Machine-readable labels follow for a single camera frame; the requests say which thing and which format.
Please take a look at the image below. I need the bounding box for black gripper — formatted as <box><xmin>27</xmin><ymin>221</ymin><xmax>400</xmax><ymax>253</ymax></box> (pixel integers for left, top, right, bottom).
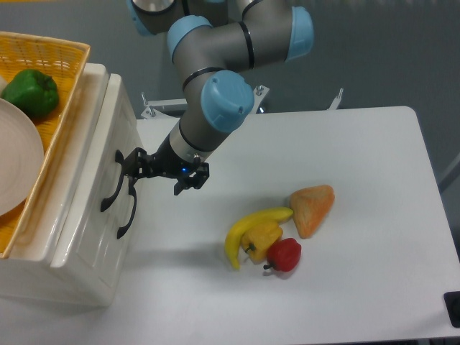
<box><xmin>122</xmin><ymin>135</ymin><xmax>209</xmax><ymax>196</ymax></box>

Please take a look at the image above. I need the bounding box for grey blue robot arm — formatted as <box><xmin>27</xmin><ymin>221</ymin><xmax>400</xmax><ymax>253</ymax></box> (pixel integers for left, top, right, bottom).
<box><xmin>116</xmin><ymin>1</ymin><xmax>314</xmax><ymax>193</ymax></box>

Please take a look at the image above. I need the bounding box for white drawer cabinet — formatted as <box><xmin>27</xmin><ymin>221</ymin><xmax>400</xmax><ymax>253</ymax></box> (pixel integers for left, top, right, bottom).
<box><xmin>0</xmin><ymin>63</ymin><xmax>148</xmax><ymax>308</ymax></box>

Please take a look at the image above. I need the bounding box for yellow banana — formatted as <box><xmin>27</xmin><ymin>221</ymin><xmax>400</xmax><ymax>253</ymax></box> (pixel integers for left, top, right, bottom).
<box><xmin>224</xmin><ymin>207</ymin><xmax>293</xmax><ymax>270</ymax></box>

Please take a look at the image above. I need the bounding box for yellow bell pepper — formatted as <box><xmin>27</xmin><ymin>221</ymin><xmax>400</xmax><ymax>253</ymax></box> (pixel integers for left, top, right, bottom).
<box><xmin>240</xmin><ymin>221</ymin><xmax>283</xmax><ymax>263</ymax></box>

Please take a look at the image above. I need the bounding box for red bell pepper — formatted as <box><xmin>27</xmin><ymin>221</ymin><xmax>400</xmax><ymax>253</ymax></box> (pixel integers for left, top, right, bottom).
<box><xmin>263</xmin><ymin>238</ymin><xmax>302</xmax><ymax>272</ymax></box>

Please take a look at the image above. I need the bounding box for beige plate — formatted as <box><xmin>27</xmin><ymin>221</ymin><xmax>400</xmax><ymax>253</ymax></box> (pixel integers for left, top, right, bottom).
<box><xmin>1</xmin><ymin>100</ymin><xmax>44</xmax><ymax>215</ymax></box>

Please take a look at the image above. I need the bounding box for orange triangular bread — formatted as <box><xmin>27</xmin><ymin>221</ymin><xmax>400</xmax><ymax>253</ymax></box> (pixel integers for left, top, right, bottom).
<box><xmin>290</xmin><ymin>185</ymin><xmax>335</xmax><ymax>239</ymax></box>

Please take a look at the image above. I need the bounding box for yellow woven basket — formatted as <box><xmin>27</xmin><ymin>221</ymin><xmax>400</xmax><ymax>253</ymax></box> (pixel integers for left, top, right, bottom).
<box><xmin>1</xmin><ymin>31</ymin><xmax>91</xmax><ymax>259</ymax></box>

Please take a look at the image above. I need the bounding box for green bell pepper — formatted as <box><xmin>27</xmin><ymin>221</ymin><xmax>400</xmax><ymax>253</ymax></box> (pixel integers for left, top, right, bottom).
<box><xmin>1</xmin><ymin>69</ymin><xmax>60</xmax><ymax>119</ymax></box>

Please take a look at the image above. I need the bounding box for black object at table edge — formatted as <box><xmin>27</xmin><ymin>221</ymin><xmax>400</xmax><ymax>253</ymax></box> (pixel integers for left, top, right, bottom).
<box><xmin>443</xmin><ymin>291</ymin><xmax>460</xmax><ymax>328</ymax></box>

